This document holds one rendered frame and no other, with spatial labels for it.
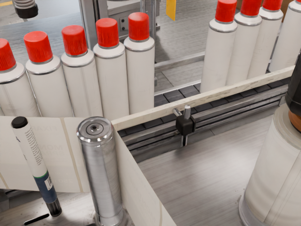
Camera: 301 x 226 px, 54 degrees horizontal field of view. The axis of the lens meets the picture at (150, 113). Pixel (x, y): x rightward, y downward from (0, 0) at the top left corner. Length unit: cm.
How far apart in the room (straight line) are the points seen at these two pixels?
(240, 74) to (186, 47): 31
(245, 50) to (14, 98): 42
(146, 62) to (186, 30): 53
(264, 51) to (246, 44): 6
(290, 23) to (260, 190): 40
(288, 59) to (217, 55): 21
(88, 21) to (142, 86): 17
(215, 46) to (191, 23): 50
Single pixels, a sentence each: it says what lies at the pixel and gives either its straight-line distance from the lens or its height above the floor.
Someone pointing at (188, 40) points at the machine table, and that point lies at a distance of 96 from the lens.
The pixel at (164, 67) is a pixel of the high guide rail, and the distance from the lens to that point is 60.
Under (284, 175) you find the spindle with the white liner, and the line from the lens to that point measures 36.
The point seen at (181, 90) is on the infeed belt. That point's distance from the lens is 66.
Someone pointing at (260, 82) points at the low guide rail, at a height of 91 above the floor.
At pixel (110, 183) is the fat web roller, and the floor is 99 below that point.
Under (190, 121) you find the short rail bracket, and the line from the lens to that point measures 53.
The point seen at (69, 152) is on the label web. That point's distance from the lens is 38.
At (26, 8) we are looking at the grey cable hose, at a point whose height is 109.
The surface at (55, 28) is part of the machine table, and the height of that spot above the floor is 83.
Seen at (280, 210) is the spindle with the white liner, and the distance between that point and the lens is 41.
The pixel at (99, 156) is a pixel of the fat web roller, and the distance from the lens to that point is 32.
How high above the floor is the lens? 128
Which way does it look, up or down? 42 degrees down
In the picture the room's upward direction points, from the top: straight up
